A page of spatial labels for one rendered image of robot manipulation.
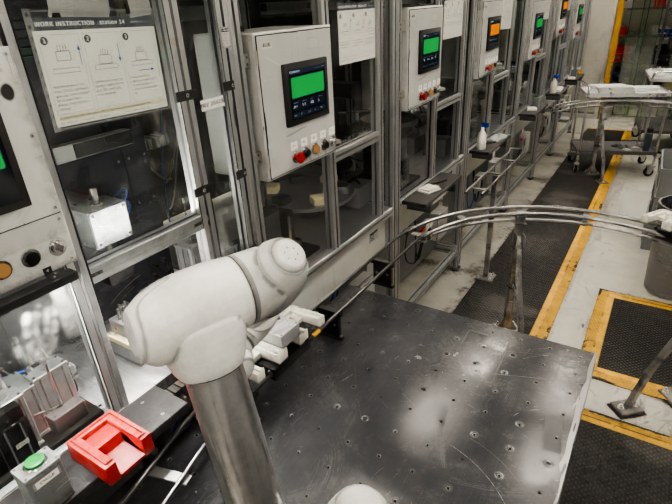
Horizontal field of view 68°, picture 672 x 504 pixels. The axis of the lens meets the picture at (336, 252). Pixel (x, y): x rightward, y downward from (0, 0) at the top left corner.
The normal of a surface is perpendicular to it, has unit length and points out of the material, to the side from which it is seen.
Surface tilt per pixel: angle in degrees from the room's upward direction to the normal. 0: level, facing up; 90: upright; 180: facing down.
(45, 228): 90
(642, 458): 0
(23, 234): 90
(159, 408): 0
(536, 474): 0
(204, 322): 77
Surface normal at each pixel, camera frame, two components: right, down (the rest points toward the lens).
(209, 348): 0.50, 0.18
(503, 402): -0.05, -0.89
